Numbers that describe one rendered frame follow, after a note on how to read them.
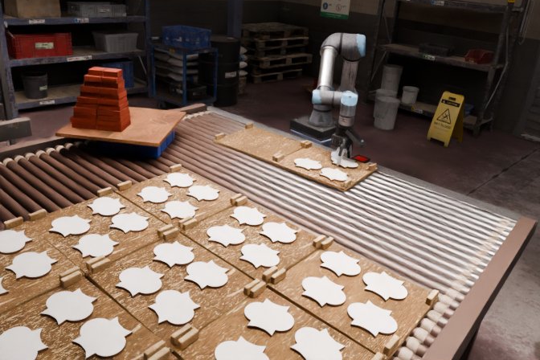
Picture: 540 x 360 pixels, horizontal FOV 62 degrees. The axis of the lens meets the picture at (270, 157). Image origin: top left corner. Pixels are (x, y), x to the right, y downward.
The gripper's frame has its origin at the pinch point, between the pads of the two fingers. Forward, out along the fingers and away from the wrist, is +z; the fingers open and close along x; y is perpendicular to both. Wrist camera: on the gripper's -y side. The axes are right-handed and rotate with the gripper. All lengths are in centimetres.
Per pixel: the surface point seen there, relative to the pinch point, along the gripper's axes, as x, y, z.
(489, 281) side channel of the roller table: 53, -83, 0
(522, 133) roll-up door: -457, -30, 90
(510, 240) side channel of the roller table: 20, -83, 0
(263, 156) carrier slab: 23.4, 34.7, 0.5
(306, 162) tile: 15.5, 13.1, -0.3
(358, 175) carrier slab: 7.5, -12.2, 0.9
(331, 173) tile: 17.1, -2.3, -0.2
